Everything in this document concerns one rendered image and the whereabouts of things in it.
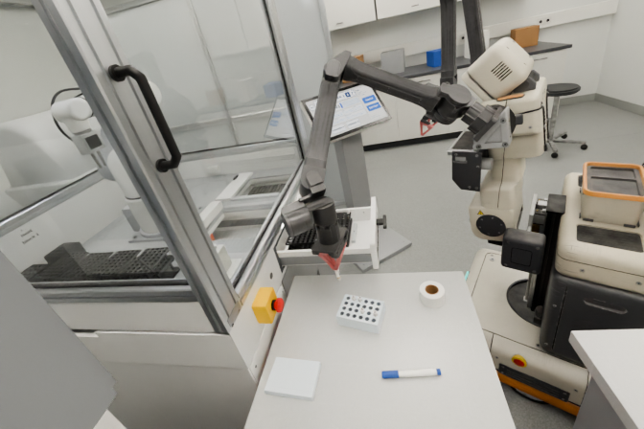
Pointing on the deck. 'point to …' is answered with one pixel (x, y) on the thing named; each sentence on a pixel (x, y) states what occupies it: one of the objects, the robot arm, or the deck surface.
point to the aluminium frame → (142, 161)
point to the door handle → (150, 112)
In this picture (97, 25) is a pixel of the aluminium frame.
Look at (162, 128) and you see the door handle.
